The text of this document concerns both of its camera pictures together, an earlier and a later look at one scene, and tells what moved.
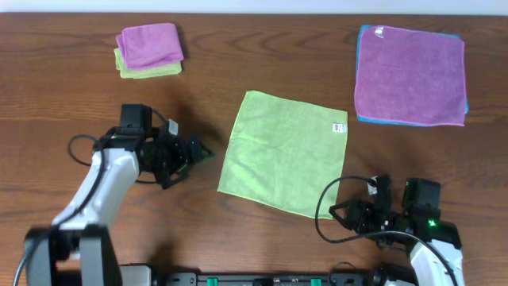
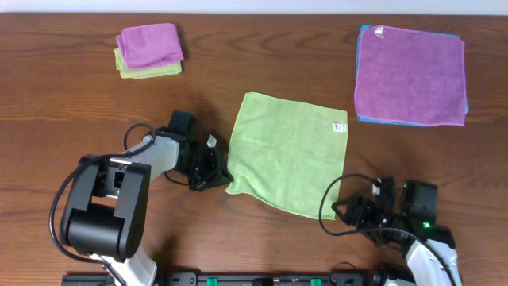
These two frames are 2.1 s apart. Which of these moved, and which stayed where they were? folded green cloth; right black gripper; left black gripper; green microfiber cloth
Moved: left black gripper
Stayed: right black gripper; folded green cloth; green microfiber cloth
